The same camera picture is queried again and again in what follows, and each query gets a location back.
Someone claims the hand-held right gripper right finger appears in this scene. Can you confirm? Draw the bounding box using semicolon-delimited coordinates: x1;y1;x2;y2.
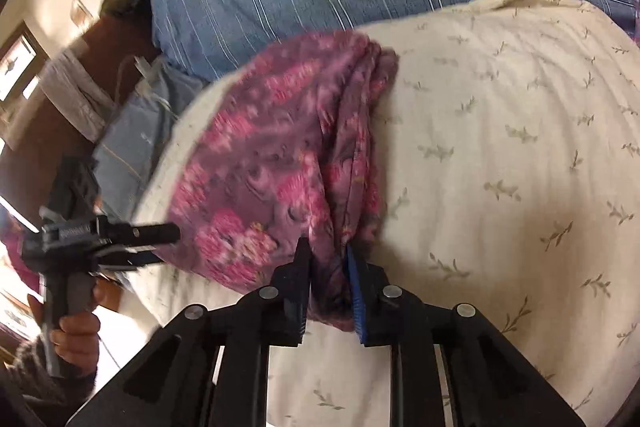
344;244;586;427

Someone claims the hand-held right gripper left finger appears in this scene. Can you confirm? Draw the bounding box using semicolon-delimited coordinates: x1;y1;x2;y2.
67;237;313;427

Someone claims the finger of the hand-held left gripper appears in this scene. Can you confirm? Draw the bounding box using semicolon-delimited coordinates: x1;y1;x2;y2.
100;246;167;269
107;223;182;245

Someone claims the pink floral garment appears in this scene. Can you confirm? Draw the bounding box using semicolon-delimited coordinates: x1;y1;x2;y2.
167;31;399;333

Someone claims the person's left forearm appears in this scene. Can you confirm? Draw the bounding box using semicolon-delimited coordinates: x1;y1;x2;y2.
0;339;98;427

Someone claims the person's left hand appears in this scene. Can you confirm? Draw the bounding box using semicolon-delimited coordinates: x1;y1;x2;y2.
27;279;123;374

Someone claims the person's magenta clothing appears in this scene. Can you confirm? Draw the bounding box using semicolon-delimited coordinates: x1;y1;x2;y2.
0;227;46;288

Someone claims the light blue cloth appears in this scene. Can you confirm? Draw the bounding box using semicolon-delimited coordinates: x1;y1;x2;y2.
92;57;206;218

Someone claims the white cloth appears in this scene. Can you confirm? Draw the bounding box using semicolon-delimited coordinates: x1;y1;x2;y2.
40;52;116;142

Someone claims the window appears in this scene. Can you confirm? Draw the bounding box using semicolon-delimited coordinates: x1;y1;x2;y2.
0;29;48;108

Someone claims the cream leaf-print quilt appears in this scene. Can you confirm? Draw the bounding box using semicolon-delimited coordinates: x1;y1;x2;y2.
132;0;640;427

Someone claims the brown wooden bed frame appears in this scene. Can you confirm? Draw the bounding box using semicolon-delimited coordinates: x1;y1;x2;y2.
0;14;166;228

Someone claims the white cable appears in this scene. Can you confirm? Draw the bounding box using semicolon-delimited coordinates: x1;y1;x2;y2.
115;54;178;122

